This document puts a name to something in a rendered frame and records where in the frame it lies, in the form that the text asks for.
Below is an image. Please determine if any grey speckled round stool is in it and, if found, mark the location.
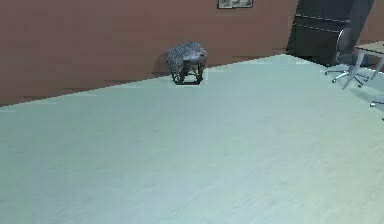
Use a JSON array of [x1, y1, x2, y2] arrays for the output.
[[165, 41, 209, 86]]

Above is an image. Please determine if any dark brown tall cabinet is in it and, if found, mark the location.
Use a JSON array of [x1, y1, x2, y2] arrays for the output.
[[286, 0, 377, 67]]

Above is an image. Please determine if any grey swivel office chair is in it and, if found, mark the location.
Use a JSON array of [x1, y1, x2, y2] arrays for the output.
[[324, 27, 372, 89]]

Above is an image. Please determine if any grey chair wheeled base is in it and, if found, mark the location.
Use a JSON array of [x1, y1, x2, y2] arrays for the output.
[[369, 98, 384, 122]]

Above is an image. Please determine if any pale table with white legs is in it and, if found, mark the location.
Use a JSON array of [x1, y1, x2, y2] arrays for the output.
[[341, 40, 384, 91]]

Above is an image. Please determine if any framed wall picture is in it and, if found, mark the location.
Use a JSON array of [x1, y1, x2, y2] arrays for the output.
[[217, 0, 254, 10]]

